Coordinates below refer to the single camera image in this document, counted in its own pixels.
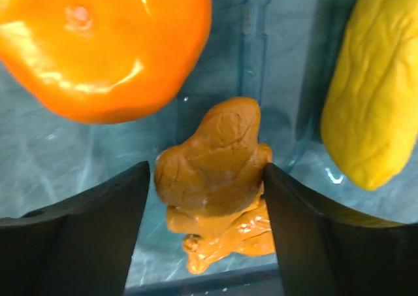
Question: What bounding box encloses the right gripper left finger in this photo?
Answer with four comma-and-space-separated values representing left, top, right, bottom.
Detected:
1, 161, 150, 295

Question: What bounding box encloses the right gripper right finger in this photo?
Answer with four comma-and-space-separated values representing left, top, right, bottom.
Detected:
263, 164, 417, 295

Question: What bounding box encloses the orange dried fruit slice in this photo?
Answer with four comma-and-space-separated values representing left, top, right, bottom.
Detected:
166, 185, 276, 274

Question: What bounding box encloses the orange dried fruit piece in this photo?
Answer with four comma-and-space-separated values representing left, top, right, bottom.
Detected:
154, 97, 272, 216

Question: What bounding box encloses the smooth orange persimmon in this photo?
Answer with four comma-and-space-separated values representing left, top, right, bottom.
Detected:
1, 0, 212, 123

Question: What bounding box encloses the teal plastic food tray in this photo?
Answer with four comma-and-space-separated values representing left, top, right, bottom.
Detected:
1, 0, 417, 295

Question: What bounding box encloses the yellow corn cob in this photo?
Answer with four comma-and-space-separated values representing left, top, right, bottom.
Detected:
320, 0, 417, 191

